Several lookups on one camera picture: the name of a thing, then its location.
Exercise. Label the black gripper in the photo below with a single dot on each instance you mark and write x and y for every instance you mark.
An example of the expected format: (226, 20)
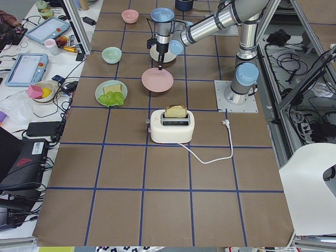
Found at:
(161, 48)

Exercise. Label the pink plate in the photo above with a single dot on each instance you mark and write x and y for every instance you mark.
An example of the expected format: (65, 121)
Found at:
(157, 80)

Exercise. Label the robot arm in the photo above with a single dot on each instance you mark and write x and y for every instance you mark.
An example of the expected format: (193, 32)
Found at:
(175, 35)

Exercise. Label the white plate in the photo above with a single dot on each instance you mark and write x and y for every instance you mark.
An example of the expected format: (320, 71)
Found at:
(169, 57)

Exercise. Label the blue plate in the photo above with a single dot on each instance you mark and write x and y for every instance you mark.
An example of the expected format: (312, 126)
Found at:
(162, 15)

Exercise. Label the bread slice on plate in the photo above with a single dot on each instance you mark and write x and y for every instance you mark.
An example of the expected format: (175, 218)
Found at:
(113, 88)

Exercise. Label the green bowl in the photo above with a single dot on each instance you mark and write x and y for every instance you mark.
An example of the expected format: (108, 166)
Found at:
(111, 55)

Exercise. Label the toast slice in toaster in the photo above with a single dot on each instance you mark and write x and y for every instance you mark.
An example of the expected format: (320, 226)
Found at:
(175, 111)

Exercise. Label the pink bowl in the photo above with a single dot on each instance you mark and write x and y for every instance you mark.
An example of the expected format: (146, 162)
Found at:
(130, 16)

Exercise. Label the green lettuce leaf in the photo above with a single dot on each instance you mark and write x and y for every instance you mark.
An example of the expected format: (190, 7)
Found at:
(111, 99)

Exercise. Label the white toaster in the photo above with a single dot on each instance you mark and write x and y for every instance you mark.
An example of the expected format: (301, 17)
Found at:
(171, 130)

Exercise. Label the green plate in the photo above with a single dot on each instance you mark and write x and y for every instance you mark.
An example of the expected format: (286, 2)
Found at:
(99, 90)

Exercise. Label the black power adapter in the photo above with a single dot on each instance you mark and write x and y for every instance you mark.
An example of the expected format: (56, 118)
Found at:
(89, 21)

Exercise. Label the mango fruit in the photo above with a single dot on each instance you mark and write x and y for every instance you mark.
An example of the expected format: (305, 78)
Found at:
(61, 41)

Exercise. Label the teach pendant far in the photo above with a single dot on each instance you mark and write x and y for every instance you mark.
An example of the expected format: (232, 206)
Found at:
(51, 28)

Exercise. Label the teach pendant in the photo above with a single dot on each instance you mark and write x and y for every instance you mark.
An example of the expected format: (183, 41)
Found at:
(51, 28)
(28, 69)

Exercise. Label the bowl with toy fruit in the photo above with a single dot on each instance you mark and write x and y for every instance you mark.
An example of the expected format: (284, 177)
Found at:
(42, 92)

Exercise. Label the teach pendant near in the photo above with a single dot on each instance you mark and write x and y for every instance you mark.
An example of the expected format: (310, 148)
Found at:
(28, 69)

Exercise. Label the white chair back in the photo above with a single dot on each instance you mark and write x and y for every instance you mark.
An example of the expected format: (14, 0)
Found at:
(311, 203)

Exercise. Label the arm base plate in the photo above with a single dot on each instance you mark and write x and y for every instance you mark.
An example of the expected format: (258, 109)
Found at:
(228, 101)

